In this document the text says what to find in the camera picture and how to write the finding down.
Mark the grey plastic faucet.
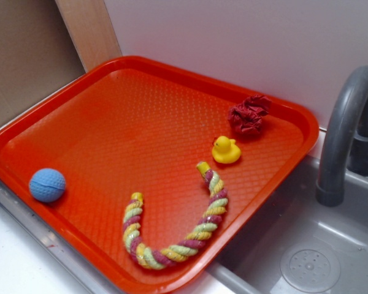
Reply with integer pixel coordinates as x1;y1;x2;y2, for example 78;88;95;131
316;66;368;207

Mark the brown cardboard panel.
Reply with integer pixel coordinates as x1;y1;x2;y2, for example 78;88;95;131
0;1;85;127

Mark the light wooden post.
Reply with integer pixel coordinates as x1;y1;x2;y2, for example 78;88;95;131
56;0;122;72

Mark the multicolour twisted rope toy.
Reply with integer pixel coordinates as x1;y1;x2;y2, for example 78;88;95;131
122;162;229;270

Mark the grey plastic sink basin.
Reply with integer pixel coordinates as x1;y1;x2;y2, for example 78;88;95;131
208;157;368;293

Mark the crumpled red paper ball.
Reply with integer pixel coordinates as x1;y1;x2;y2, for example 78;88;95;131
228;95;272;135

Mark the orange plastic tray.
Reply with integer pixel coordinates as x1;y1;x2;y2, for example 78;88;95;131
0;57;319;293

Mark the blue dimpled ball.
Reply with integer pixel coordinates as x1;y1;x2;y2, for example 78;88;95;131
29;168;66;203

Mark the yellow rubber duck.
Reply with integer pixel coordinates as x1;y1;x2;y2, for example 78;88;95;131
212;136;242;164

